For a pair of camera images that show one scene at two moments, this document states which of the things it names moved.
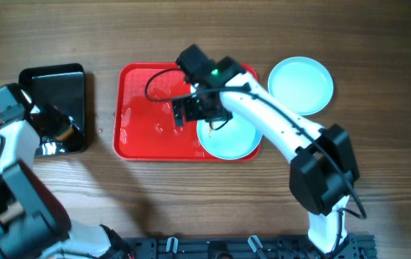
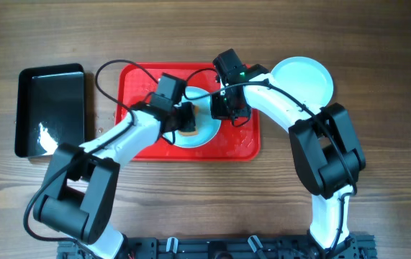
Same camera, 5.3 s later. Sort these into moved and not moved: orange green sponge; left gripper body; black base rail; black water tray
Moved: orange green sponge; left gripper body
Not moved: black base rail; black water tray
